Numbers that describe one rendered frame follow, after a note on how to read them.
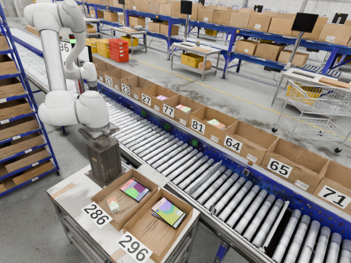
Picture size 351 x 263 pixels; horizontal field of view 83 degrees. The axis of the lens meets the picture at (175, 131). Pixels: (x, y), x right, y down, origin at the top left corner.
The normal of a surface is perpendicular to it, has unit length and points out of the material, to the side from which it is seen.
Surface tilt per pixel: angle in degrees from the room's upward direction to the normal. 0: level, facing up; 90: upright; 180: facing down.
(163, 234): 1
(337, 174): 90
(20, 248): 0
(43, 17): 61
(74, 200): 0
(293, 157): 89
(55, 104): 52
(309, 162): 90
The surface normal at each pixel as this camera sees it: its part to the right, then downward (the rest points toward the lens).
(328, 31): -0.64, 0.37
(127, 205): 0.09, -0.82
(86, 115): 0.25, 0.51
